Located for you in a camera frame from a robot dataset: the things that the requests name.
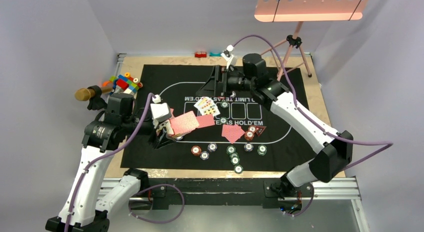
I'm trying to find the face up diamonds card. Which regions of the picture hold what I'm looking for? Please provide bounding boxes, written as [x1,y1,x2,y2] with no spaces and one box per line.
[194,97,213,113]

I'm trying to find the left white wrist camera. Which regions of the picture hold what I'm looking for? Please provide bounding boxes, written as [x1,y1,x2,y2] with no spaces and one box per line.
[150,103,172,122]

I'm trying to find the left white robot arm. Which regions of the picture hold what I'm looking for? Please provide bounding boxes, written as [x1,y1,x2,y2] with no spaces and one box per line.
[45,93,164,232]

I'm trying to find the black poker table mat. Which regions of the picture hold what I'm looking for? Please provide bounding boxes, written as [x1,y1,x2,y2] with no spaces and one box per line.
[120,65,315,172]

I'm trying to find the teal toy block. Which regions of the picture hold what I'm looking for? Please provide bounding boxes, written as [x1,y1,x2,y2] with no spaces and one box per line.
[209,52,222,57]

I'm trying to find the red poker chip stack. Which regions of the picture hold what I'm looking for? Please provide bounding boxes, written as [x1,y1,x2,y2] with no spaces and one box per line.
[190,146,203,156]

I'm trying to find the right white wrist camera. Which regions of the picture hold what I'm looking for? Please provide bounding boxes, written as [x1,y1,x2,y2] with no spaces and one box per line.
[220,45,237,70]

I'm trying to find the purple cable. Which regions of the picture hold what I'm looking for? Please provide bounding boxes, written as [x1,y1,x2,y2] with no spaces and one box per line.
[231,34,394,218]
[63,93,185,232]

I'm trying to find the gold microphone head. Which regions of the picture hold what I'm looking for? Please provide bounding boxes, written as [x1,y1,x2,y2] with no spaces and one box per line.
[74,86,113,101]

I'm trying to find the colourful toy block vehicle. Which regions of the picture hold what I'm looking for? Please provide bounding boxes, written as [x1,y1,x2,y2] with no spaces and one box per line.
[102,72,143,95]

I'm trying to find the blue poker chip stack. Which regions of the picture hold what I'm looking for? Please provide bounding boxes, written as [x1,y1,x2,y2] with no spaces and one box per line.
[207,143,218,152]

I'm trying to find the pink perforated panel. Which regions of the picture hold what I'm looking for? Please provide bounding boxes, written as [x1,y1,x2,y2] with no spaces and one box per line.
[254,0,369,22]

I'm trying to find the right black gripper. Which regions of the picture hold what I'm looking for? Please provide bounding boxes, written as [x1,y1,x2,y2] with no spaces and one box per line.
[196,65,255,98]

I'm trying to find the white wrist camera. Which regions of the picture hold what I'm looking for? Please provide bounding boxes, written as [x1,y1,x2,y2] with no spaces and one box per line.
[220,45,237,70]
[150,103,172,122]

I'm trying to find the small green chip stack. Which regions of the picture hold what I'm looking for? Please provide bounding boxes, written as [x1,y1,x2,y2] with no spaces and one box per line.
[257,145,268,156]

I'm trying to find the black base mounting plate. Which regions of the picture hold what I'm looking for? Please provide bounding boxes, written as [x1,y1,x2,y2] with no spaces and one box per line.
[130,178,312,210]

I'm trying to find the small red chip stack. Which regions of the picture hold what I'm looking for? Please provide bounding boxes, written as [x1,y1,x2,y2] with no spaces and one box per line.
[244,131,255,141]

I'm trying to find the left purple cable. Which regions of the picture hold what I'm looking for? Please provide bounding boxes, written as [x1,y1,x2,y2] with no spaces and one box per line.
[63,93,185,232]

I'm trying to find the triangular all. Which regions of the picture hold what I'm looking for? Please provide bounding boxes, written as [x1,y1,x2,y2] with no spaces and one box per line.
[255,126,266,136]

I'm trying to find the red toy block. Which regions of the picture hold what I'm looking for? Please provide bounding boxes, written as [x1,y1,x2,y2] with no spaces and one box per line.
[194,51,208,58]

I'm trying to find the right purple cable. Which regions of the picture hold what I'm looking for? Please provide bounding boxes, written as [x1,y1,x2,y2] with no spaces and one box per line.
[231,34,394,218]

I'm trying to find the pink tripod stand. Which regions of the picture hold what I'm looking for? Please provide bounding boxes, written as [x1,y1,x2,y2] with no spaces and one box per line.
[260,21,312,80]

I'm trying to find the single green chip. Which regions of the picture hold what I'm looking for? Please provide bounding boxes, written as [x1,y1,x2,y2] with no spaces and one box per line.
[219,117,228,125]
[220,101,229,108]

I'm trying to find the red playing card box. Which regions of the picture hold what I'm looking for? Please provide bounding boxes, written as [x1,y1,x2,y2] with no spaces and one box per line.
[159,120,175,138]

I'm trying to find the face down burn cards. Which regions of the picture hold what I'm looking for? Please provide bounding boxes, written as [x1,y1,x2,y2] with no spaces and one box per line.
[196,114,215,128]

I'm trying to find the aluminium rail frame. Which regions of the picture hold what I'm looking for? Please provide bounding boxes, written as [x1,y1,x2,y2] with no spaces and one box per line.
[97,178,370,232]

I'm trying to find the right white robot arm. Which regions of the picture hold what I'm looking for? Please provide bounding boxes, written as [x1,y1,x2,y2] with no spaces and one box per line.
[196,53,353,196]

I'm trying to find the red backed card deck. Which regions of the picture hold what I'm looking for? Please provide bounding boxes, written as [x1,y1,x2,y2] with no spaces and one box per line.
[170,111,200,135]

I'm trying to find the green poker chip stack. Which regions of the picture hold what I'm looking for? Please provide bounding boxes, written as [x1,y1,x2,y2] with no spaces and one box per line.
[226,145,236,155]

